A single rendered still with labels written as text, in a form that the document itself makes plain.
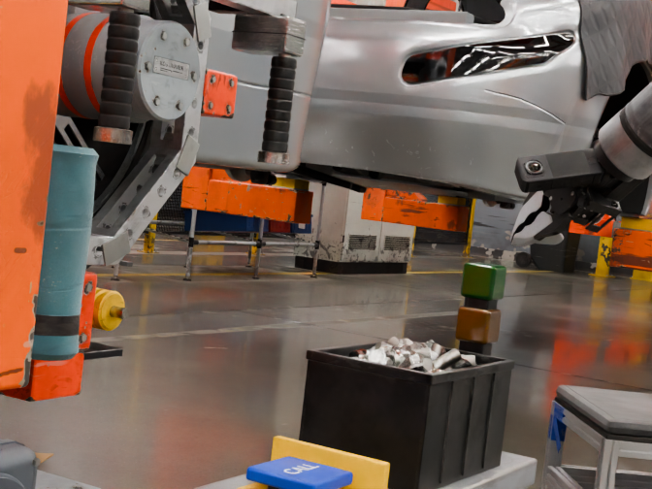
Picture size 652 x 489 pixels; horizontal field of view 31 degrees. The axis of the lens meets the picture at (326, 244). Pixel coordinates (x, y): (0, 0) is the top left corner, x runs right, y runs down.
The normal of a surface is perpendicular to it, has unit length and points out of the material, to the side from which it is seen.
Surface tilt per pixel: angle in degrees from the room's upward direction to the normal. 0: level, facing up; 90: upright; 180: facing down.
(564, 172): 52
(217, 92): 90
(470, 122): 97
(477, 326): 90
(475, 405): 90
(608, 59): 82
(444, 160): 108
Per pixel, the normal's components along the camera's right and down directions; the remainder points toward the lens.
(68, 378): 0.86, 0.12
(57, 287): 0.46, 0.13
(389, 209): -0.50, -0.01
